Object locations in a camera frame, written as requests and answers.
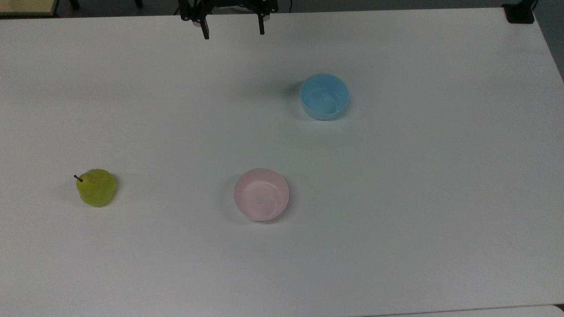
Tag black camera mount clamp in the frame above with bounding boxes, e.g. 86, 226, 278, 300
502, 0, 536, 24

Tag pink plastic bowl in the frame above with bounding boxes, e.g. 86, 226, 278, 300
234, 168, 290, 222

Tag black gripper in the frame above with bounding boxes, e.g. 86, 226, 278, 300
178, 0, 279, 41

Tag blue plastic bowl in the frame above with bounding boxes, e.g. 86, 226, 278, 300
300, 74, 350, 121

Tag green pear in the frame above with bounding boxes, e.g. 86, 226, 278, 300
74, 169, 118, 207

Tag beige wooden table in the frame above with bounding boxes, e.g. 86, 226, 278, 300
0, 0, 60, 18

